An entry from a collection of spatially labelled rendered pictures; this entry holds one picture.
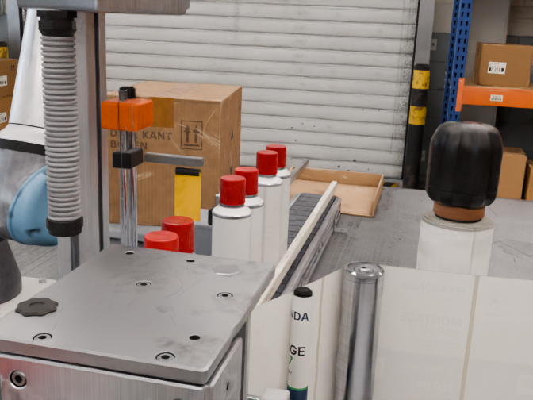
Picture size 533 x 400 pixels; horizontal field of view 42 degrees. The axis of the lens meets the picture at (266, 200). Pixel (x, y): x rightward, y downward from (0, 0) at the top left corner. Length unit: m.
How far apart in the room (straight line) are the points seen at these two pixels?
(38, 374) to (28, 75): 0.65
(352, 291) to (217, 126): 0.80
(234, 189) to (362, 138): 4.25
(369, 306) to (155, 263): 0.27
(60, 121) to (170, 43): 4.66
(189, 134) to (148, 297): 1.03
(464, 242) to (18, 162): 0.55
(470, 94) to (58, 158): 3.81
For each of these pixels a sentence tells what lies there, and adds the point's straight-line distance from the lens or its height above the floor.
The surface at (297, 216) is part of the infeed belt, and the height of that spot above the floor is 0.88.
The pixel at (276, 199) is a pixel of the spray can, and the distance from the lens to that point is 1.05.
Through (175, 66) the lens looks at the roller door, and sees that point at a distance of 5.30.
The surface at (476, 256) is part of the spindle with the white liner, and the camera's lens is 0.83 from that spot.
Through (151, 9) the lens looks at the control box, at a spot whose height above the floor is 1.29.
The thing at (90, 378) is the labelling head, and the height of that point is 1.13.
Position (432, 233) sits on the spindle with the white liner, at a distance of 0.82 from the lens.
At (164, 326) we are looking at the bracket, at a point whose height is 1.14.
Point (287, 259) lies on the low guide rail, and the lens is 1.09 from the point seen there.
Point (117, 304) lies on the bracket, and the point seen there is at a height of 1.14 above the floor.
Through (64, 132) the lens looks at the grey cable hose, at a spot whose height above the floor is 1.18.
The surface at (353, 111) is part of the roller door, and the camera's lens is 5.07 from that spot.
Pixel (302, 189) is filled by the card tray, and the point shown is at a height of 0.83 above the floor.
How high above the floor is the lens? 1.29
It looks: 15 degrees down
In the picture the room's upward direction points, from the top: 2 degrees clockwise
